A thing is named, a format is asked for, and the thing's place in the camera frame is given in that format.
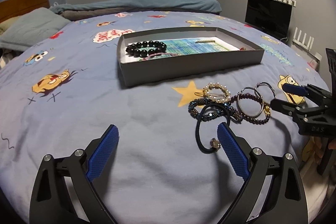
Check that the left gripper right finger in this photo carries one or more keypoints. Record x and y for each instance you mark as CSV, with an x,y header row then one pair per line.
x,y
285,201

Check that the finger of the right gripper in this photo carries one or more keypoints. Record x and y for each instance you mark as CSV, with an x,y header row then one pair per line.
x,y
302,91
298,113

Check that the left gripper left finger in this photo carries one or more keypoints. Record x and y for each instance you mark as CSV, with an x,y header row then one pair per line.
x,y
50,200

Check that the thin silver hoop bangle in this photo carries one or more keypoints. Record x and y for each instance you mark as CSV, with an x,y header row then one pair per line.
x,y
258,95

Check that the white router with antennas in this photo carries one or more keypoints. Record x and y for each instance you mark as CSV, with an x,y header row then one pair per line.
x,y
305,42

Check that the black television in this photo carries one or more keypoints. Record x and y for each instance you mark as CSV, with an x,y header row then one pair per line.
x,y
270,16

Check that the printed paper sheet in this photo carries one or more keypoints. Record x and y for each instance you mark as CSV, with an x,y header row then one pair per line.
x,y
187,46

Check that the gold bar hair clip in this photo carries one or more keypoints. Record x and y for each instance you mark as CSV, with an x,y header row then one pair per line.
x,y
205,41

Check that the blue cartoon bedspread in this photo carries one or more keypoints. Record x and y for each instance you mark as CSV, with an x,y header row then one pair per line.
x,y
65,91

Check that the grey shallow cardboard tray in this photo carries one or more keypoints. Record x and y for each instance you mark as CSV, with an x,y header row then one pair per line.
x,y
143,70

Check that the grey-blue pillow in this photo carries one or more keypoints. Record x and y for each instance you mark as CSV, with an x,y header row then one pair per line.
x,y
31,29

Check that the blue folded blanket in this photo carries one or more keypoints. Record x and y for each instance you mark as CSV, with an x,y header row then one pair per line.
x,y
91,10

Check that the olive pillow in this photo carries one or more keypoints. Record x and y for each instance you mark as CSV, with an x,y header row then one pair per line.
x,y
5,25

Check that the wooden headboard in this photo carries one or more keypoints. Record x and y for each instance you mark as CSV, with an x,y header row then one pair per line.
x,y
13,8

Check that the wall socket strip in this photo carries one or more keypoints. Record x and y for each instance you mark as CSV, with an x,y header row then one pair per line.
x,y
289,2

